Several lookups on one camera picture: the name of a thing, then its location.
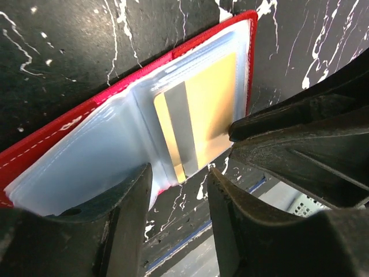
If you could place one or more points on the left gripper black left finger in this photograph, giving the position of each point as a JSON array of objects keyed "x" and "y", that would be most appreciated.
[{"x": 100, "y": 237}]

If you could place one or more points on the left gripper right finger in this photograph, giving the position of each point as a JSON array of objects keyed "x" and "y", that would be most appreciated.
[{"x": 253, "y": 238}]

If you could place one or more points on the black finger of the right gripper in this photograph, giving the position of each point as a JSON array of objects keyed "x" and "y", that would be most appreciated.
[{"x": 315, "y": 141}]

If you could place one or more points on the red leather card holder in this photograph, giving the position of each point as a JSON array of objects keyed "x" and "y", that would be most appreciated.
[{"x": 97, "y": 144}]

